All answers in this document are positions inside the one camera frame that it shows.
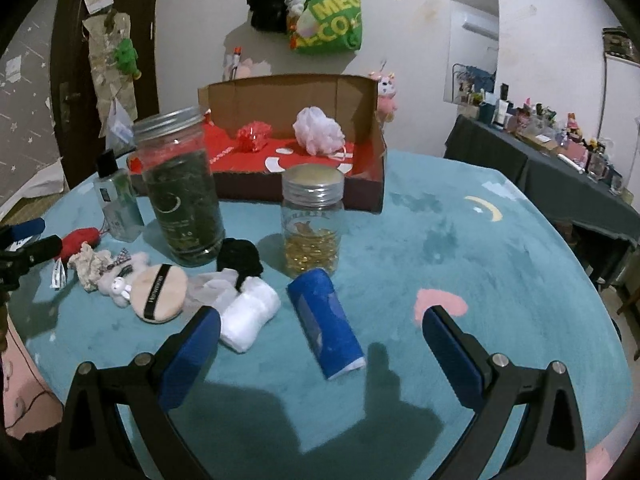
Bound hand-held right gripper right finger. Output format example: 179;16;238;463
421;305;587;480

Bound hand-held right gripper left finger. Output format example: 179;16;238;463
55;305;222;480

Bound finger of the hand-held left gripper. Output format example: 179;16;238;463
0;217;47;251
0;234;64;292

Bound red plush toy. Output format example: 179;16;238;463
52;228;101;288

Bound beige scrunchie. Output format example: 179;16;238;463
67;242;118;292

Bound white towel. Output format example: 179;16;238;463
220;277;281;353

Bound small plush bear keychain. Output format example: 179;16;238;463
97;250;151;307

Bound blue cloth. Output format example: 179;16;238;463
286;269;366;380

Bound cardboard box with red inside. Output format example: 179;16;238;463
125;74;388;212

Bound beige powder puff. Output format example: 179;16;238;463
131;262;188;323

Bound clear bottle with black cap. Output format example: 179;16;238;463
94;150;146;242

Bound black scrunchie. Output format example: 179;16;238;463
216;239;264;278

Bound pink printed cloth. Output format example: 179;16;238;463
0;345;63;438

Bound clear hanging plastic bag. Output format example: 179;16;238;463
100;97;136;153

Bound tall glass jar green leaves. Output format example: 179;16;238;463
132;108;226;267

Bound beige hanging door organiser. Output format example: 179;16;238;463
82;10;138;138

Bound small jar of golden capsules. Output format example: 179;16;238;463
281;164;347;278

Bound dark cloth covered table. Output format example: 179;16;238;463
444;114;640;286

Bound green plush toy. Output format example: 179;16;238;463
114;38;140;78

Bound dark brown door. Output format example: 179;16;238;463
50;0;166;191

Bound row of cosmetic bottles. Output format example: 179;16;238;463
452;80;626;196

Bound white mesh bath pouf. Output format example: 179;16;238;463
292;107;346;156

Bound pink hanging plush toy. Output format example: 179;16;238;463
370;71;399;123

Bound white cabinet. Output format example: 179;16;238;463
600;55;640;191

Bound woven storage basket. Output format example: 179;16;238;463
602;27;640;66

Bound green tote bag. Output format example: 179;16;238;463
287;0;363;55

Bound wall mirror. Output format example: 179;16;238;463
443;0;501;107

